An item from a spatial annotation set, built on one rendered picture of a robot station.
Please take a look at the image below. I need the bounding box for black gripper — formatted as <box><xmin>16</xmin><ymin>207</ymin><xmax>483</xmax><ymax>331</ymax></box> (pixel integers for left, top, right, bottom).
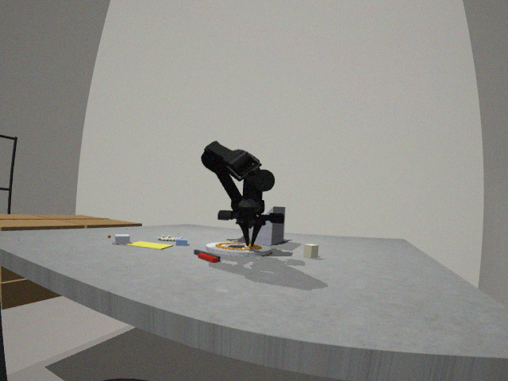
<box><xmin>217</xmin><ymin>192</ymin><xmax>284</xmax><ymax>247</ymax></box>

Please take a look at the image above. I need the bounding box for cream cube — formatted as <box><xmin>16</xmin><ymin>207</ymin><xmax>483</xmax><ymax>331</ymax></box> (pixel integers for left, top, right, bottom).
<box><xmin>303</xmin><ymin>244</ymin><xmax>318</xmax><ymax>258</ymax></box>

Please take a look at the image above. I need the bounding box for yellow flat rectangular sheet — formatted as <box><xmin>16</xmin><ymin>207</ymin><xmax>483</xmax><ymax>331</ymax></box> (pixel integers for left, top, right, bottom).
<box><xmin>126</xmin><ymin>241</ymin><xmax>173</xmax><ymax>250</ymax></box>

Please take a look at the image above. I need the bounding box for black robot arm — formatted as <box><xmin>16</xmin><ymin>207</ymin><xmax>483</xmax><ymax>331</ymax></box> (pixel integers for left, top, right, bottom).
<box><xmin>201</xmin><ymin>141</ymin><xmax>275</xmax><ymax>218</ymax></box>

